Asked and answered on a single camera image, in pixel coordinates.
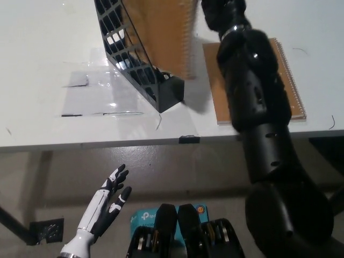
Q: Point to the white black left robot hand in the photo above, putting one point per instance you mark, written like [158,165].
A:
[99,212]

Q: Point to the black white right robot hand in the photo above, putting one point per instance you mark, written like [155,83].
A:
[223,13]

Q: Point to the brown spiral notebook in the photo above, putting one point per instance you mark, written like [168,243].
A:
[164,40]
[213,70]

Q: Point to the black lattice book holder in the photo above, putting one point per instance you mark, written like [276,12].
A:
[169,94]

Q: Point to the teal tp-link box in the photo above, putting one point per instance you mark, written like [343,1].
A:
[143,217]

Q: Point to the clear plastic sheet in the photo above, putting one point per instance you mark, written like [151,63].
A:
[107,102]

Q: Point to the small black tape piece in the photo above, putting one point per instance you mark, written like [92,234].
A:
[189,139]

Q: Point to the grey paper patch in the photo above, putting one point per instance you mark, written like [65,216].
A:
[76,80]

